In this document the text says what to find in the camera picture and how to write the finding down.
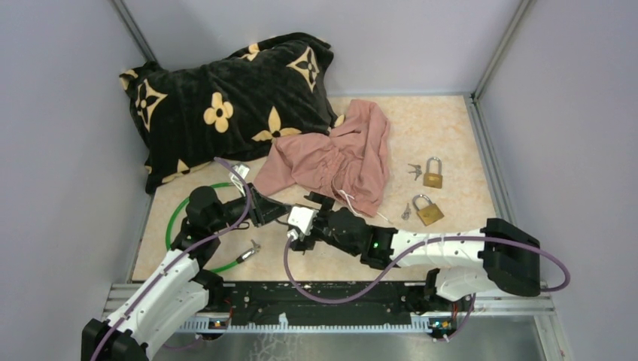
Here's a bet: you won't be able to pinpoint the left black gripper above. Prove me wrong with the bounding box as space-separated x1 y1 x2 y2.
209 182 292 232

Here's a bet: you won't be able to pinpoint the green cable lock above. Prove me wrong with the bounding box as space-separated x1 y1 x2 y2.
165 182 261 274

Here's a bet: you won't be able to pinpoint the brass padlock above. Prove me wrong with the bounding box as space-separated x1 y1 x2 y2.
409 156 443 189
401 194 444 226

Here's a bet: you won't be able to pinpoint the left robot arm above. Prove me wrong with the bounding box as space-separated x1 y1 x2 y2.
81 184 291 360

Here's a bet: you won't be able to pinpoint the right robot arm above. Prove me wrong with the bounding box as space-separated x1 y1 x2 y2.
287 193 541 310

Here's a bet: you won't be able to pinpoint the black floral pillow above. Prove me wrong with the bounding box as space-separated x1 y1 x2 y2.
119 32 339 194

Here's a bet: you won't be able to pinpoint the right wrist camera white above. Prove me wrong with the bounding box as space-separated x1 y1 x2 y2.
287 205 318 241

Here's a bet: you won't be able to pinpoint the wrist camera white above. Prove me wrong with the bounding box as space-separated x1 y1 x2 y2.
287 205 318 241
229 162 250 196

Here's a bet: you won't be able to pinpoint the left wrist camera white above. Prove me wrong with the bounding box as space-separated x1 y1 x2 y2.
229 162 250 196

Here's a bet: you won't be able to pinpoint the pink drawstring shorts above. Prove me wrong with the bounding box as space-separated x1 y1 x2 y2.
254 99 390 217

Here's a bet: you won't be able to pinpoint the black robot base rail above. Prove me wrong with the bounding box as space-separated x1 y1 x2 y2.
177 280 475 330

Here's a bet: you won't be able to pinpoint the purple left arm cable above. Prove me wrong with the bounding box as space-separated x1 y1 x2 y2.
90 156 253 361

